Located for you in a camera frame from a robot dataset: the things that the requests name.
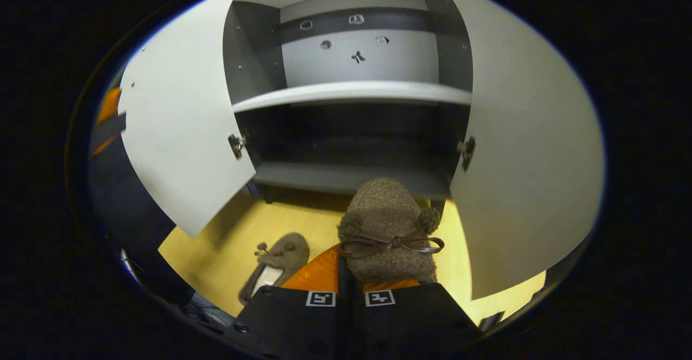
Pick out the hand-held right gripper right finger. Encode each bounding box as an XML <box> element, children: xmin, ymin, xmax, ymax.
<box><xmin>351</xmin><ymin>279</ymin><xmax>482</xmax><ymax>360</ymax></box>

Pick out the black backdrop cloth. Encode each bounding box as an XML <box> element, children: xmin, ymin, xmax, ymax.
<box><xmin>89</xmin><ymin>133</ymin><xmax>195</xmax><ymax>304</ymax></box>

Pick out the white cabinet door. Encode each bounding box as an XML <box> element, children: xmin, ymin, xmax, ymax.
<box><xmin>432</xmin><ymin>0</ymin><xmax>606</xmax><ymax>301</ymax></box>
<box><xmin>118</xmin><ymin>0</ymin><xmax>257</xmax><ymax>239</ymax></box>

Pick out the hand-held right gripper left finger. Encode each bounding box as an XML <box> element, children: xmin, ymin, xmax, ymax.
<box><xmin>224</xmin><ymin>244</ymin><xmax>352</xmax><ymax>360</ymax></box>

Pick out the brown fuzzy shoe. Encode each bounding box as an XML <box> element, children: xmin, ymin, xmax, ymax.
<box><xmin>238</xmin><ymin>232</ymin><xmax>310</xmax><ymax>306</ymax></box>
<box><xmin>338</xmin><ymin>178</ymin><xmax>445</xmax><ymax>285</ymax></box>

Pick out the white shoe cabinet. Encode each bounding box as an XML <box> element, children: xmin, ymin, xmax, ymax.
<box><xmin>223</xmin><ymin>0</ymin><xmax>474</xmax><ymax>201</ymax></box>

